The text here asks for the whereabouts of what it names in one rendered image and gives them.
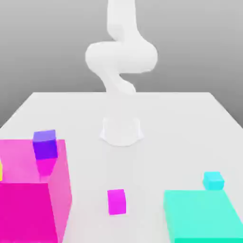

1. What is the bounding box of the small magenta cube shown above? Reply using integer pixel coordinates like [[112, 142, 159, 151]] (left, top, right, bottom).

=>
[[107, 188, 127, 215]]

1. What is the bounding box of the small purple cube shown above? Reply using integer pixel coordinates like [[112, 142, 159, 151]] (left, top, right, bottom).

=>
[[32, 129, 58, 160]]

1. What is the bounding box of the small cyan cube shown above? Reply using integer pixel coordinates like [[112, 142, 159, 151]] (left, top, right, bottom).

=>
[[202, 171, 225, 191]]

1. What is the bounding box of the large turquoise box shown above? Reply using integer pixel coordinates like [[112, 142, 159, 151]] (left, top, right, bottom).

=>
[[163, 189, 243, 243]]

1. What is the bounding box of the large pink box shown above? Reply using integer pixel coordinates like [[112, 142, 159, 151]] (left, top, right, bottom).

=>
[[0, 139, 73, 243]]

